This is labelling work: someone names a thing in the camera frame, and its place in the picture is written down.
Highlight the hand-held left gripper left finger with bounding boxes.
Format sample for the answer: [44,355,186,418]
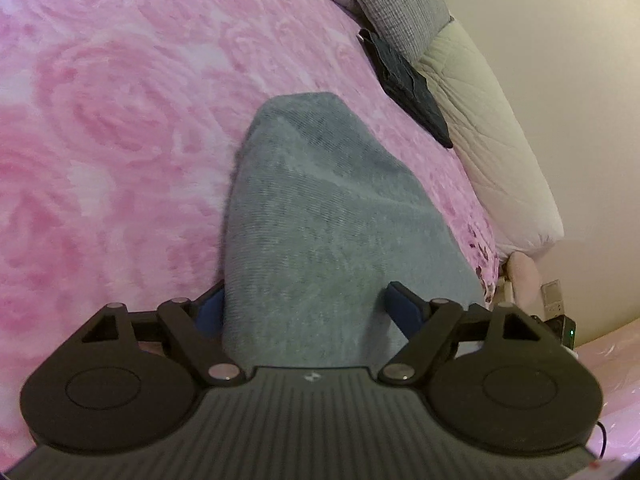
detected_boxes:
[80,280,247,387]

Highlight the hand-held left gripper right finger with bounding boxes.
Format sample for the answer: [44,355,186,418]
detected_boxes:
[377,281,554,387]

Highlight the grey sweatpants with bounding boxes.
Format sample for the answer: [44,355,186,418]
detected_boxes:
[220,91,490,370]

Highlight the beige quilted headboard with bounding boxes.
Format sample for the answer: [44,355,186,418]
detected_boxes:
[414,17,566,262]

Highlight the pink floral bed blanket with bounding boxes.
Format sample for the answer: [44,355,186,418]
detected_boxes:
[0,0,502,441]

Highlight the folded black garment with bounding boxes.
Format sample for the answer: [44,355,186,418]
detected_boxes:
[357,29,454,149]

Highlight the grey knit pillow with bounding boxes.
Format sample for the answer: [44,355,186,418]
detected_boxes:
[339,0,452,63]

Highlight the thin black cable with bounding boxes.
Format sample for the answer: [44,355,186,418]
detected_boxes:
[594,419,610,462]

